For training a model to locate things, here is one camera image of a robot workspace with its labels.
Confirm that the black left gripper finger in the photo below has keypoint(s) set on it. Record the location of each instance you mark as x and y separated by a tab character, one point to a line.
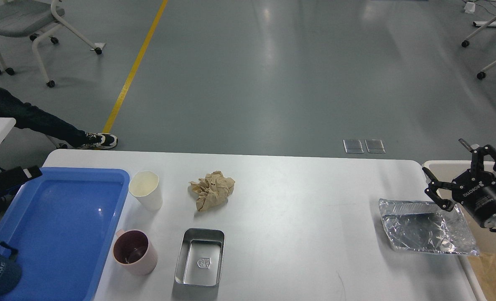
13	178

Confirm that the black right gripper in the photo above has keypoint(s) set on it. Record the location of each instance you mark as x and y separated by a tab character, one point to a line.
482	196

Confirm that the pink ribbed mug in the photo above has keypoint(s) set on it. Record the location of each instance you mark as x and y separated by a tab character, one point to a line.
135	251

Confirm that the stainless steel rectangular container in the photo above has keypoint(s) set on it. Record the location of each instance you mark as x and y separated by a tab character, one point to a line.
200	260

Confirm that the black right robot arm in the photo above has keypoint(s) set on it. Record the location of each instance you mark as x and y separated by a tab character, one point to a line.
441	192

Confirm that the beige plastic bin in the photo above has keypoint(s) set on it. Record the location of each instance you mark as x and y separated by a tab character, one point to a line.
446	170

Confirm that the aluminium foil tray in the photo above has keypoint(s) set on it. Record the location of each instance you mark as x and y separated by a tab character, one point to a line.
422	226

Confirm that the blue plastic tray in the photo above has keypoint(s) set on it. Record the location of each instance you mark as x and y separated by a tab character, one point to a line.
62	225

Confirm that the person in dark jeans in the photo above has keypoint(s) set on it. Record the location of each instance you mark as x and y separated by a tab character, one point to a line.
30	116

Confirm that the brown paper in bin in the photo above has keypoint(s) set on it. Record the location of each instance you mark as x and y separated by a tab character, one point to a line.
484	268

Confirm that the floor outlet plate right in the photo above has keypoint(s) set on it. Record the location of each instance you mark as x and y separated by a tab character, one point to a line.
375	146

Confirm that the floor outlet plate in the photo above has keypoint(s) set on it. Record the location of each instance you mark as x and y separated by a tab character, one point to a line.
353	146
375	146

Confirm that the floor outlet plate left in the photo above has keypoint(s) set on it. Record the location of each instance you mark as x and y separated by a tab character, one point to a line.
353	146

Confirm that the white paper cup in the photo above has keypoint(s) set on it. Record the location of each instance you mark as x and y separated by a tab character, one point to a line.
145	187

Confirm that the grey office chair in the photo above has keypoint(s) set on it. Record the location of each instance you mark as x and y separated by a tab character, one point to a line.
23	18

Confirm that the crumpled brown paper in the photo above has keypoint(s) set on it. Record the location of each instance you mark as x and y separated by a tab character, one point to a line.
212	190

